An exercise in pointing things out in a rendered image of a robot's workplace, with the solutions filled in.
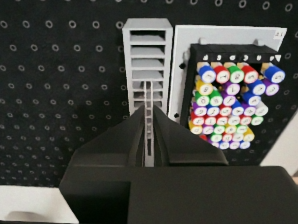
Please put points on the white slotted holder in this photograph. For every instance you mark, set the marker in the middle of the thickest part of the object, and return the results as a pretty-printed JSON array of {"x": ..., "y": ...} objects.
[{"x": 147, "y": 63}]

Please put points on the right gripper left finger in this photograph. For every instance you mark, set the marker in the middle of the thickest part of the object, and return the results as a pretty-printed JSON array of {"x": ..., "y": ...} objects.
[{"x": 117, "y": 145}]

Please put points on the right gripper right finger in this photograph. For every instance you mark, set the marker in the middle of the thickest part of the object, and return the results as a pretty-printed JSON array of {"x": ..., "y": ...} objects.
[{"x": 181, "y": 147}]

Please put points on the black vial rack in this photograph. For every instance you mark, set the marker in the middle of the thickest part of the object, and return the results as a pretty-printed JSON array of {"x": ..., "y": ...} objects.
[{"x": 222, "y": 53}]

